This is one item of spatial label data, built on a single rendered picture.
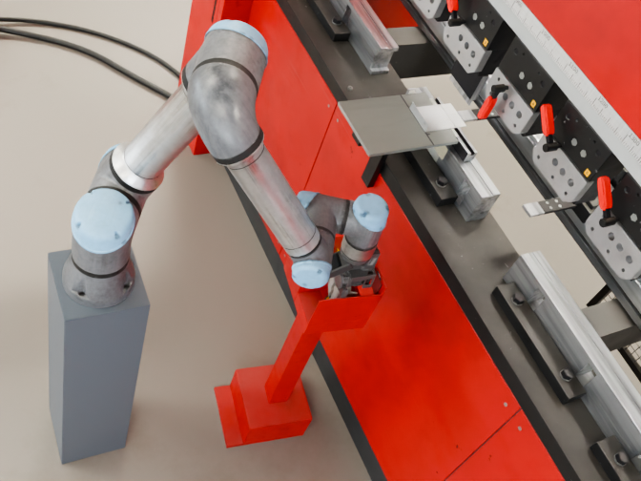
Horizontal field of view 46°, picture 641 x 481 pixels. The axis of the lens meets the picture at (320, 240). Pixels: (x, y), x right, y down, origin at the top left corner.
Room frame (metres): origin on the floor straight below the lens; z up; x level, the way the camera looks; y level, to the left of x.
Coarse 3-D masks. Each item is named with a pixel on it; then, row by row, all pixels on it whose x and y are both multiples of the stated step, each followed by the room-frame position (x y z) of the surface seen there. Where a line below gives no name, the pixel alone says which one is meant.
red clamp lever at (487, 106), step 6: (498, 84) 1.44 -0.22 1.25; (504, 84) 1.45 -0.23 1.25; (492, 90) 1.43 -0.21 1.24; (498, 90) 1.43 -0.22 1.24; (504, 90) 1.44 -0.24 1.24; (492, 96) 1.43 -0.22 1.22; (486, 102) 1.43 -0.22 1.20; (492, 102) 1.43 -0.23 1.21; (486, 108) 1.43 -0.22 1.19; (492, 108) 1.44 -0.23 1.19; (480, 114) 1.43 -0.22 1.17; (486, 114) 1.43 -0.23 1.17
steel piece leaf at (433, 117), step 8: (416, 112) 1.54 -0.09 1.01; (424, 112) 1.57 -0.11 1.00; (432, 112) 1.58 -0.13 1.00; (440, 112) 1.60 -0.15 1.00; (424, 120) 1.51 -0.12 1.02; (432, 120) 1.55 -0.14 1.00; (440, 120) 1.56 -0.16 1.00; (448, 120) 1.58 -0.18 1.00; (424, 128) 1.51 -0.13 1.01; (432, 128) 1.52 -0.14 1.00; (440, 128) 1.54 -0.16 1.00; (448, 128) 1.55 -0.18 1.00
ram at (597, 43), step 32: (544, 0) 1.49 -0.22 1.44; (576, 0) 1.44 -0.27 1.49; (608, 0) 1.39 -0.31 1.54; (640, 0) 1.35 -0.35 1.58; (576, 32) 1.41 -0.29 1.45; (608, 32) 1.36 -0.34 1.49; (640, 32) 1.32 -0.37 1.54; (544, 64) 1.42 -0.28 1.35; (576, 64) 1.38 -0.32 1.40; (608, 64) 1.33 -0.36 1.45; (640, 64) 1.29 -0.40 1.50; (576, 96) 1.34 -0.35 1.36; (608, 96) 1.30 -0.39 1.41; (640, 96) 1.26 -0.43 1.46; (608, 128) 1.27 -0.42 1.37; (640, 128) 1.23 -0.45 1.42
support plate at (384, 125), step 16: (384, 96) 1.57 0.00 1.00; (400, 96) 1.59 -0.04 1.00; (416, 96) 1.62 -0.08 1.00; (352, 112) 1.46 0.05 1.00; (368, 112) 1.48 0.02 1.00; (384, 112) 1.51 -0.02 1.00; (400, 112) 1.53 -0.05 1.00; (352, 128) 1.41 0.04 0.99; (368, 128) 1.43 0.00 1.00; (384, 128) 1.45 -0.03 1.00; (400, 128) 1.47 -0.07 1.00; (416, 128) 1.50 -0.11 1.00; (368, 144) 1.37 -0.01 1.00; (384, 144) 1.40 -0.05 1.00; (400, 144) 1.42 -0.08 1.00; (416, 144) 1.44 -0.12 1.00; (432, 144) 1.47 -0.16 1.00; (448, 144) 1.50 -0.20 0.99
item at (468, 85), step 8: (456, 64) 1.62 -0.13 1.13; (456, 72) 1.61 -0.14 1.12; (464, 72) 1.60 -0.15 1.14; (456, 80) 1.61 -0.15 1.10; (464, 80) 1.59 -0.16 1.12; (472, 80) 1.57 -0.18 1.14; (480, 80) 1.56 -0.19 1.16; (456, 88) 1.61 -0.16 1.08; (464, 88) 1.58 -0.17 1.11; (472, 88) 1.56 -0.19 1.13; (480, 88) 1.56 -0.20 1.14; (464, 96) 1.58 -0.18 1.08; (472, 96) 1.56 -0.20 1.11
